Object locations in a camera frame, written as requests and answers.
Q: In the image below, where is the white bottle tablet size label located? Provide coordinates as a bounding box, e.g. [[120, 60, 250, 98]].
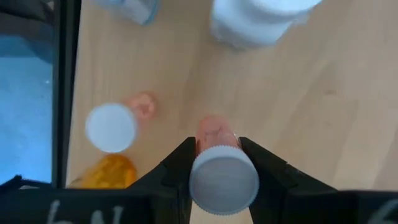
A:
[[93, 0, 161, 26]]

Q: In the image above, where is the white melatonin bottle blue band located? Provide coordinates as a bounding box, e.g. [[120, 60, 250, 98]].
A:
[[210, 0, 324, 50]]

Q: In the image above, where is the small pink vial white cap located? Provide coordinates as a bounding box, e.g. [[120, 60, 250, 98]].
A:
[[85, 91, 158, 154], [188, 114, 261, 216]]

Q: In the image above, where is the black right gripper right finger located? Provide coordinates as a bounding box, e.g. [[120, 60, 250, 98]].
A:
[[238, 136, 398, 224]]

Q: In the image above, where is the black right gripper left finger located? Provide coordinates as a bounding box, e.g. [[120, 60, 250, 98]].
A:
[[0, 136, 197, 224]]

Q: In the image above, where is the black aluminium table frame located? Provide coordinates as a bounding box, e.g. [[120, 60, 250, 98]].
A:
[[51, 0, 82, 189]]

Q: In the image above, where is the orange pill bottle white cap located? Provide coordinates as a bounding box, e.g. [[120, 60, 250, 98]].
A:
[[70, 154, 138, 190]]

